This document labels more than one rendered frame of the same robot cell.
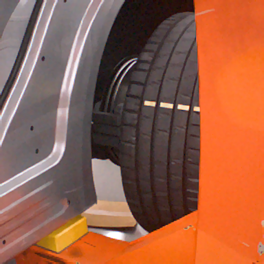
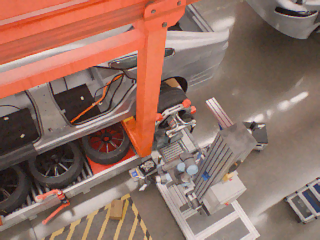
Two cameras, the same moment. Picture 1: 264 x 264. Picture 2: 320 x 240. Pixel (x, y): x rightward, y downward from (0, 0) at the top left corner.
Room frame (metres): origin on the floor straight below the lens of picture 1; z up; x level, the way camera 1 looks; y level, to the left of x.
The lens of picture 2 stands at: (-0.56, -0.98, 4.35)
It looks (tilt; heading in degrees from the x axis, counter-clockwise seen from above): 60 degrees down; 21
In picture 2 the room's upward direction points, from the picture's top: 9 degrees clockwise
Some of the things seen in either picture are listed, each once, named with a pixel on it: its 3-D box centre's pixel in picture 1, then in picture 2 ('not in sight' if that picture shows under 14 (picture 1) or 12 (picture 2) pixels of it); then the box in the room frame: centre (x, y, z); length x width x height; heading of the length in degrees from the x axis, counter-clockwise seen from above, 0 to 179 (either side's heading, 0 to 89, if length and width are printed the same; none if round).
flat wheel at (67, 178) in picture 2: not in sight; (56, 162); (0.28, 0.72, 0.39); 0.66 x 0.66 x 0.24
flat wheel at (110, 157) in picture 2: not in sight; (106, 140); (0.89, 0.33, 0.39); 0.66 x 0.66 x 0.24
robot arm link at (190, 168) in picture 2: not in sight; (187, 173); (0.71, -0.90, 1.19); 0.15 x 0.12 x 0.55; 44
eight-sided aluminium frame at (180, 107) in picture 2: not in sight; (172, 119); (1.40, -0.39, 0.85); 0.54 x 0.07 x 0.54; 148
